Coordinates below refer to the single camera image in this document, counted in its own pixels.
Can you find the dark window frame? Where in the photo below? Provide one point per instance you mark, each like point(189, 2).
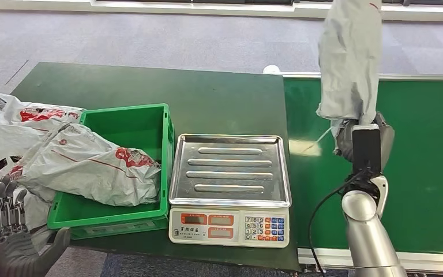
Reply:
point(206, 1)

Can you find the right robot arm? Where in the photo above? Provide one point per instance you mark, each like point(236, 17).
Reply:
point(366, 237)

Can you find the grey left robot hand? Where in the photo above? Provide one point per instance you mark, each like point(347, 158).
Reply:
point(15, 248)

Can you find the green belt conveyor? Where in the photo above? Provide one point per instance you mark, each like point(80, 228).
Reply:
point(428, 153)

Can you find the white window sill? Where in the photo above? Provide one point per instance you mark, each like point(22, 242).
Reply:
point(206, 9)

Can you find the electronic scale with steel tray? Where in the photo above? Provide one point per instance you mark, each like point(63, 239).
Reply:
point(229, 168)

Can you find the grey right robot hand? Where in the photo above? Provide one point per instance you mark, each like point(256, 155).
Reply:
point(387, 137)

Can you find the white round cap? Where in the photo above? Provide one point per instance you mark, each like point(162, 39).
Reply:
point(271, 69)

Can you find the white mailer bag with QR codes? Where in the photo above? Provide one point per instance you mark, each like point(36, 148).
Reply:
point(7, 111)

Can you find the crumpled grey red-print mailer bag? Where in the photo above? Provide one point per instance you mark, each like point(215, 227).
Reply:
point(91, 168)

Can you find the green plastic crate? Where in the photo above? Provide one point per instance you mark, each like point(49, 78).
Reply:
point(129, 122)

